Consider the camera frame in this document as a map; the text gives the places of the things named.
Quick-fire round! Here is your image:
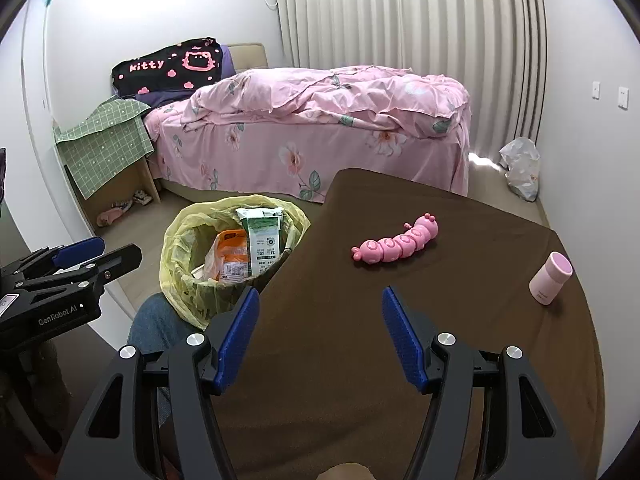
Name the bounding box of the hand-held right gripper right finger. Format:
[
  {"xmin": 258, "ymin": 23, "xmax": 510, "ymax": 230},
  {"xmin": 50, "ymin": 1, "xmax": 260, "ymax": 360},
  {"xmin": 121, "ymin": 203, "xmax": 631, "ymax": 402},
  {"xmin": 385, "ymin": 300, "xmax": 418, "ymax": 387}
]
[{"xmin": 381, "ymin": 286, "xmax": 586, "ymax": 480}]

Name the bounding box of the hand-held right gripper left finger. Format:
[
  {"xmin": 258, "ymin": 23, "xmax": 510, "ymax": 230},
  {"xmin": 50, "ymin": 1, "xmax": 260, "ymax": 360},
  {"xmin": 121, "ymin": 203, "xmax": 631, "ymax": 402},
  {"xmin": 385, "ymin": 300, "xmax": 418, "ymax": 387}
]
[{"xmin": 57, "ymin": 286, "xmax": 261, "ymax": 480}]

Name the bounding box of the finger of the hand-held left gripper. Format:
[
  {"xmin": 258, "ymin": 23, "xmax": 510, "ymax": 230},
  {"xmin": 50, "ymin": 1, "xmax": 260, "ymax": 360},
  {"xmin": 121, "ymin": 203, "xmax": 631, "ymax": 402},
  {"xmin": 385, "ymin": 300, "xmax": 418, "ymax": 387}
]
[
  {"xmin": 0, "ymin": 237, "xmax": 107, "ymax": 293},
  {"xmin": 0, "ymin": 243, "xmax": 143, "ymax": 313}
]

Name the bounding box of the bin with yellow bag liner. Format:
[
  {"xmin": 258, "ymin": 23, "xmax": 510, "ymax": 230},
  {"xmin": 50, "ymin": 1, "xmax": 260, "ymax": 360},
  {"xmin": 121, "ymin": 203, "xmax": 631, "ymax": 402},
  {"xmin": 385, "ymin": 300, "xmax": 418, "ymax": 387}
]
[{"xmin": 160, "ymin": 194, "xmax": 312, "ymax": 332}]

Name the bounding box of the orange plastic bag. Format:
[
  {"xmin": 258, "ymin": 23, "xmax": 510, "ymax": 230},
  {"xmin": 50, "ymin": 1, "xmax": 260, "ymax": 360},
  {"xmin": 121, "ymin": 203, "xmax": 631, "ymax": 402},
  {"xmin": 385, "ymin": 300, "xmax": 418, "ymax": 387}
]
[{"xmin": 204, "ymin": 229, "xmax": 251, "ymax": 283}]

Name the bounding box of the green white carton pack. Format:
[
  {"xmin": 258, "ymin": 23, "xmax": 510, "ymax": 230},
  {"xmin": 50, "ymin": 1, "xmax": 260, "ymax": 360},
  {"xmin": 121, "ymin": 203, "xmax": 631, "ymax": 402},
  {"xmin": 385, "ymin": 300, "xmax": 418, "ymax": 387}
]
[{"xmin": 235, "ymin": 208, "xmax": 286, "ymax": 277}]

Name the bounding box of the pink slipper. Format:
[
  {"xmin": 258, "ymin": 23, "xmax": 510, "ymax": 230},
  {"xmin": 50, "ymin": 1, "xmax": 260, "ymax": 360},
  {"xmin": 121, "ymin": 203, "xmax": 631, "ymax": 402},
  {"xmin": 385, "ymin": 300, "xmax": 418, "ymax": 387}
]
[{"xmin": 96, "ymin": 199, "xmax": 133, "ymax": 227}]

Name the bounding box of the person's leg in jeans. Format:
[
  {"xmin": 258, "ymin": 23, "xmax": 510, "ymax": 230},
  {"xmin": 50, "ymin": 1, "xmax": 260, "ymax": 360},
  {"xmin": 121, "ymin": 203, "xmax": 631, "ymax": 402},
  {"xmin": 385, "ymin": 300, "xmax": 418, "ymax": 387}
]
[{"xmin": 126, "ymin": 292, "xmax": 201, "ymax": 428}]

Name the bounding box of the pink caterpillar toy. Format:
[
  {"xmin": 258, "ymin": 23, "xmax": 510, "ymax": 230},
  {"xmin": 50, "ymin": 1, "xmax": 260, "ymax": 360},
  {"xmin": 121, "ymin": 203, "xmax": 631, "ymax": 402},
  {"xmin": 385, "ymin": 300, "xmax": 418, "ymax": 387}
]
[{"xmin": 351, "ymin": 214, "xmax": 440, "ymax": 264}]

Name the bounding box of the green checked cloth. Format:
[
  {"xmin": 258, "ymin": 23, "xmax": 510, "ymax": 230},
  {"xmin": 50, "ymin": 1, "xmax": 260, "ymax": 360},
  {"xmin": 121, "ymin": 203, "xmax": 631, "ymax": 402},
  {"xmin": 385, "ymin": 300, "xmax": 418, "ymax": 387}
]
[{"xmin": 54, "ymin": 99, "xmax": 155, "ymax": 196}]

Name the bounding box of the pink cup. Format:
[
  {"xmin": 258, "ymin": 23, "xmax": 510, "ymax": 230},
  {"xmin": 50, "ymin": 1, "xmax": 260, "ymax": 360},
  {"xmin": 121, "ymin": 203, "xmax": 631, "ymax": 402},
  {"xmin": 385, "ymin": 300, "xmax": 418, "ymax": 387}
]
[{"xmin": 528, "ymin": 251, "xmax": 573, "ymax": 306}]

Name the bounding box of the bed with pink floral sheet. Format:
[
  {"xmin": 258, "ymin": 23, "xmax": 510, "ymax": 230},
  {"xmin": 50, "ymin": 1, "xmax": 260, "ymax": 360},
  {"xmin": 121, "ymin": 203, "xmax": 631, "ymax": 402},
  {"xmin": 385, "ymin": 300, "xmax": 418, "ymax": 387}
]
[{"xmin": 145, "ymin": 66, "xmax": 473, "ymax": 203}]

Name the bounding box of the black printed blanket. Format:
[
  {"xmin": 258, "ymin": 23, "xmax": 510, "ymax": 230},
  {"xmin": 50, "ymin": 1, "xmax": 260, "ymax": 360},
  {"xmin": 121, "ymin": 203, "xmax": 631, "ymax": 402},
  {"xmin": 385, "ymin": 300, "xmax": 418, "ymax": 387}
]
[{"xmin": 111, "ymin": 36, "xmax": 224, "ymax": 97}]

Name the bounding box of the white plastic bag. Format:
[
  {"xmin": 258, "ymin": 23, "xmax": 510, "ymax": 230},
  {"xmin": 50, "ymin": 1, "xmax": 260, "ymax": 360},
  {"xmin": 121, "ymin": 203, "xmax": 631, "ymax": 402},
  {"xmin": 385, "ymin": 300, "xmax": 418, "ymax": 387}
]
[{"xmin": 499, "ymin": 136, "xmax": 541, "ymax": 202}]

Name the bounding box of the beige headboard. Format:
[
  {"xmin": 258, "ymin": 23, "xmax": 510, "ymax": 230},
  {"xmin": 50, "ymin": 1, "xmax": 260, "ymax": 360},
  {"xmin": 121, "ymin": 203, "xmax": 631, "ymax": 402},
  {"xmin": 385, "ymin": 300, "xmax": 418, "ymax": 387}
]
[{"xmin": 227, "ymin": 42, "xmax": 269, "ymax": 73}]

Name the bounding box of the pink floral duvet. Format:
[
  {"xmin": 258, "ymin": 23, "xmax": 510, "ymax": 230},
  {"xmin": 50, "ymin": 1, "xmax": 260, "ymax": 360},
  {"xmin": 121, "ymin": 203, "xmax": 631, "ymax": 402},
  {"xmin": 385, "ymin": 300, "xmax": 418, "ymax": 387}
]
[{"xmin": 182, "ymin": 66, "xmax": 472, "ymax": 138}]

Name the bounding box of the white striped curtain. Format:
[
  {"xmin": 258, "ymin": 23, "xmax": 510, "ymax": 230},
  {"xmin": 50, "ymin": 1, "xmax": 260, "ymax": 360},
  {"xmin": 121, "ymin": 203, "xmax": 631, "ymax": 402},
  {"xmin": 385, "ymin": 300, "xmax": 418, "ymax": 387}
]
[{"xmin": 274, "ymin": 0, "xmax": 548, "ymax": 151}]

